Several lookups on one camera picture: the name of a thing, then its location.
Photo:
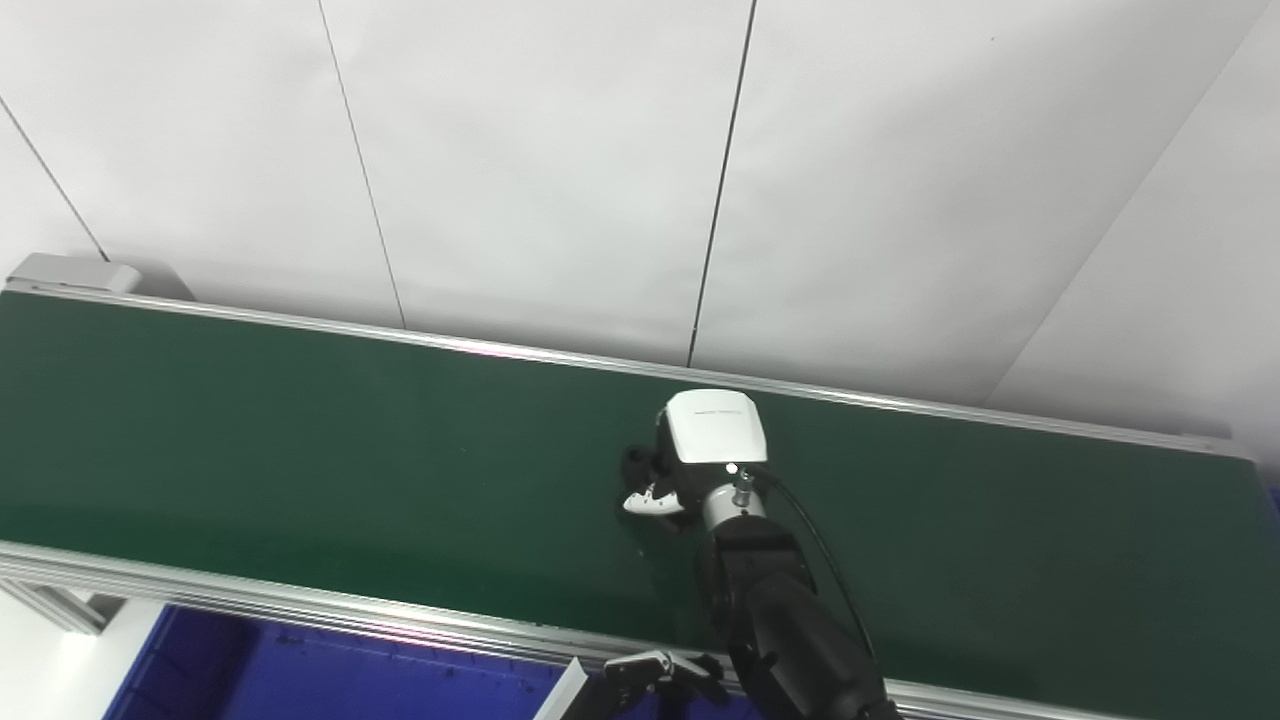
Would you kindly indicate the grey conveyor end housing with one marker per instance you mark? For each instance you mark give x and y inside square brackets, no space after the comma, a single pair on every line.
[70,272]

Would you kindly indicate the large blue plastic bin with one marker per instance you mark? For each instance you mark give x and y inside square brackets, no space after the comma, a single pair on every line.
[330,675]

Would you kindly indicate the aluminium conveyor support leg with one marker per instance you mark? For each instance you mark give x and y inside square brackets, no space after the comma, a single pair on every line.
[55,605]

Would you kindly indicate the green conveyor belt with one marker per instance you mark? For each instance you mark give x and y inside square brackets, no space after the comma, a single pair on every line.
[350,450]
[250,590]

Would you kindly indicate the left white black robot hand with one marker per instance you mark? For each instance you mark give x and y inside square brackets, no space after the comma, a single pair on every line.
[620,685]

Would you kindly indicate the black flanged machine part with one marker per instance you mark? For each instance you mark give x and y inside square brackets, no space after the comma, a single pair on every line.
[643,468]

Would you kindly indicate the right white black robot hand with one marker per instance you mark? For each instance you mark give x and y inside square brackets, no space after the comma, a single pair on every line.
[715,430]

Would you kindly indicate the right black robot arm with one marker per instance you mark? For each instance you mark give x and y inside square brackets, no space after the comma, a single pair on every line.
[790,630]

